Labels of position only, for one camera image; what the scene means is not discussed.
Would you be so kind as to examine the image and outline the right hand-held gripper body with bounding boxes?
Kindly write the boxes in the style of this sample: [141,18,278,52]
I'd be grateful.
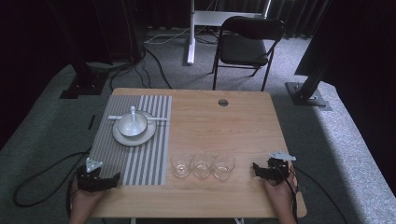
[264,150,297,182]

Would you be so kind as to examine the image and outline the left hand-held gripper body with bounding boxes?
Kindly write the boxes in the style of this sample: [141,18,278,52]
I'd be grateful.
[76,157,110,192]

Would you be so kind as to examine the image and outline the person's left hand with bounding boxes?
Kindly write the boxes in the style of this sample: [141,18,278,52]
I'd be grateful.
[70,180,106,218]

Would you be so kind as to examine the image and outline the person's right hand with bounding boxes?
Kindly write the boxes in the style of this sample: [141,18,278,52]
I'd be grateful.
[262,165,299,217]

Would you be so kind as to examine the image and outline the clear drinking glass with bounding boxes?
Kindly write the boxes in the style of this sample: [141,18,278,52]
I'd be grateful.
[170,151,192,179]
[213,154,236,181]
[191,152,214,179]

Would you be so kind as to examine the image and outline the grey striped placemat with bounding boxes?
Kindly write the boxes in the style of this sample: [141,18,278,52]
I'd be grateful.
[88,94,173,187]

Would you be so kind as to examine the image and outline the grey round plate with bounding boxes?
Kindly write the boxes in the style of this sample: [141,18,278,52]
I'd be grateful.
[111,110,158,147]

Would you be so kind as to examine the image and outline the white bowl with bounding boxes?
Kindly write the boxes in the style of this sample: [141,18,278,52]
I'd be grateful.
[117,112,149,138]

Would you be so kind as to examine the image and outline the white spoon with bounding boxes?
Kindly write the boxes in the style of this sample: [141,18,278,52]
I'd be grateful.
[128,105,140,134]

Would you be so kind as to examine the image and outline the white chopsticks pair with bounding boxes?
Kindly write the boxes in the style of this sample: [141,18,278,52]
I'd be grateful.
[107,115,169,121]

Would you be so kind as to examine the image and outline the black metal stand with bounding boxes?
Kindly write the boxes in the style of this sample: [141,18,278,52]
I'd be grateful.
[285,0,333,112]
[46,0,109,100]

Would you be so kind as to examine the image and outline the black folding chair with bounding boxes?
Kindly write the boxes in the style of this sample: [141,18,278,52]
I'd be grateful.
[212,15,286,92]

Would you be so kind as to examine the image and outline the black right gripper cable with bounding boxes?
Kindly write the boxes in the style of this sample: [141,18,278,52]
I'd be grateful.
[279,161,349,224]

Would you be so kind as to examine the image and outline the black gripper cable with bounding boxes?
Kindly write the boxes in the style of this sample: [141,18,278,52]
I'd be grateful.
[279,161,349,224]
[12,150,93,224]

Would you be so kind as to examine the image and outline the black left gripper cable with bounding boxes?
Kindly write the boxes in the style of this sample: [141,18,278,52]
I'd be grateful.
[12,150,93,224]

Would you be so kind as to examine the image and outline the black floor cables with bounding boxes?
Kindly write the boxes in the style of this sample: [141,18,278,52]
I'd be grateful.
[109,46,173,91]

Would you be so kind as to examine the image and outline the white floor cable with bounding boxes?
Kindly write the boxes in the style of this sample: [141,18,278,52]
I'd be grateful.
[143,26,191,45]

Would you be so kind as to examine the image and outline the white desk frame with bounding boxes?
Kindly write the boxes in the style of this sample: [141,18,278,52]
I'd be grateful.
[186,0,273,65]

